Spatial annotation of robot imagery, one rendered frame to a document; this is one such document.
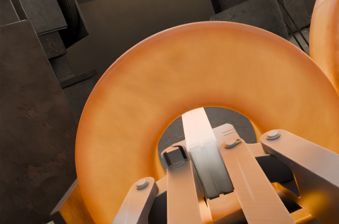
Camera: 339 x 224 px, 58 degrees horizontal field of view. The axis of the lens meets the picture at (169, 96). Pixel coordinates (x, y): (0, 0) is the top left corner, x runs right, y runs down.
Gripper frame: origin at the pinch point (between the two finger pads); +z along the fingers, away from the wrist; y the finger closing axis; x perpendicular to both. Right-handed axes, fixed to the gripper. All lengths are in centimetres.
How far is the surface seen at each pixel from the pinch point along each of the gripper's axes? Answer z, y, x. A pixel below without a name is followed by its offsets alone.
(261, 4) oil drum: 232, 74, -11
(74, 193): -1.4, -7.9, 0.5
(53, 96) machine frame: 20.7, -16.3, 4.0
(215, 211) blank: -1.2, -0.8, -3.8
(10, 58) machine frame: 19.7, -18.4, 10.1
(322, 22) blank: 0.3, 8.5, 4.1
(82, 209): -1.6, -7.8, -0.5
